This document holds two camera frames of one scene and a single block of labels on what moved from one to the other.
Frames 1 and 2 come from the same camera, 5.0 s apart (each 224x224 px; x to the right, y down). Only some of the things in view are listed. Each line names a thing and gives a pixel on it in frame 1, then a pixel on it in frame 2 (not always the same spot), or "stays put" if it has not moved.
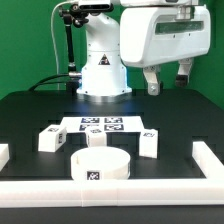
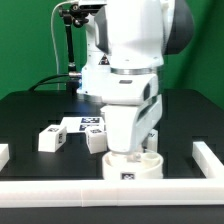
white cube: x=52 y=138 stays put
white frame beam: x=119 y=192 stays put
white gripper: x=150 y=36 -> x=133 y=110
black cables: x=52 y=82 stays put
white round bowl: x=100 y=164 -> x=140 y=165
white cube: x=148 y=143 stays put
